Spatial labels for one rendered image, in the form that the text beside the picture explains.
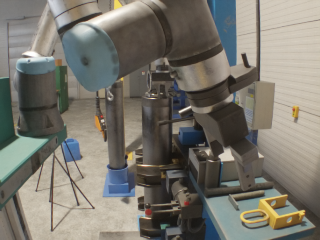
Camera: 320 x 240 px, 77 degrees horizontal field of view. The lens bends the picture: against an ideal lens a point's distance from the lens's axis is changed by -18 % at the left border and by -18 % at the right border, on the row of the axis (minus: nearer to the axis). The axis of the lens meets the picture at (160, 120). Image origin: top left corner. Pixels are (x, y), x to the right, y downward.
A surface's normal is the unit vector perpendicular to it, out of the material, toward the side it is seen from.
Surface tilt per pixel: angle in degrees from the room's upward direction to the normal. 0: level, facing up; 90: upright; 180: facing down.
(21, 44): 90
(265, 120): 90
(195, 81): 110
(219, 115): 24
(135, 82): 90
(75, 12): 95
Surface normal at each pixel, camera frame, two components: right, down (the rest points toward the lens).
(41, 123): 0.52, -0.15
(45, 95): 0.79, 0.14
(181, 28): 0.55, 0.41
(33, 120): 0.17, -0.11
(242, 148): -0.36, -0.84
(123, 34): 0.39, 0.04
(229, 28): 0.11, 0.23
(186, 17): 0.48, 0.24
